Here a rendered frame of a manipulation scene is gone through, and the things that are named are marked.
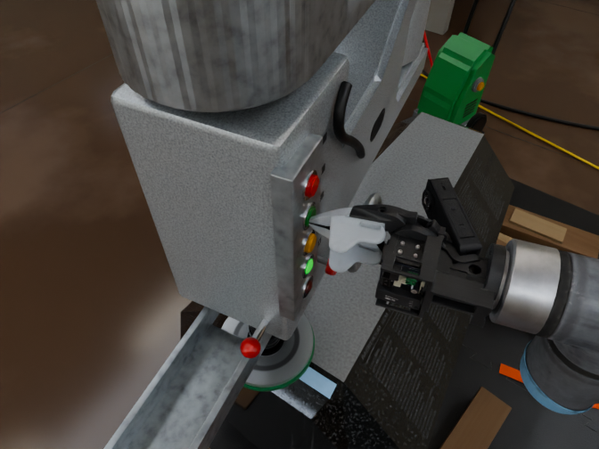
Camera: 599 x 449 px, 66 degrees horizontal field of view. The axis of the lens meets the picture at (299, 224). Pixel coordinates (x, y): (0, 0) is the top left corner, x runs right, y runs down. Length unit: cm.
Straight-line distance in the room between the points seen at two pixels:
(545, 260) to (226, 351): 55
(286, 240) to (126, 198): 220
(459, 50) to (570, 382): 235
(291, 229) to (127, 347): 168
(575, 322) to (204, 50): 41
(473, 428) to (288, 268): 137
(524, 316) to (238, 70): 35
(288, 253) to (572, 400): 36
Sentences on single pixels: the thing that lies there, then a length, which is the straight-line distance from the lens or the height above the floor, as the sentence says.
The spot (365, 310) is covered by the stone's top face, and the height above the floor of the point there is 80.
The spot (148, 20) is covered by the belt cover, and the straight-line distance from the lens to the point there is 43.
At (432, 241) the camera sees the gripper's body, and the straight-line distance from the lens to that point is 50.
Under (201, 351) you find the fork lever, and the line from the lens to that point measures 86.
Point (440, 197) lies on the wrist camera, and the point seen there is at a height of 144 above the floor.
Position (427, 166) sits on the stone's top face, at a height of 80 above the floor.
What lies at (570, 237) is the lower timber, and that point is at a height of 9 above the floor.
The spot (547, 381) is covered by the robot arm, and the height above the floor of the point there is 130.
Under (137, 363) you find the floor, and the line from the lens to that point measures 210.
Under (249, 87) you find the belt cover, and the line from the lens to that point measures 44.
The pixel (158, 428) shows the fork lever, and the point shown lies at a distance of 82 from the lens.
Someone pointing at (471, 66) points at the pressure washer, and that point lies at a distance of 275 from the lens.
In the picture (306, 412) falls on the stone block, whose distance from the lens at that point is 115.
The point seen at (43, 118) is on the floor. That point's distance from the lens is 349.
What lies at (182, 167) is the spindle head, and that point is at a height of 145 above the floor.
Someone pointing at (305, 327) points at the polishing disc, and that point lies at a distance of 109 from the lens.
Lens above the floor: 182
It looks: 49 degrees down
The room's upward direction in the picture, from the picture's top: straight up
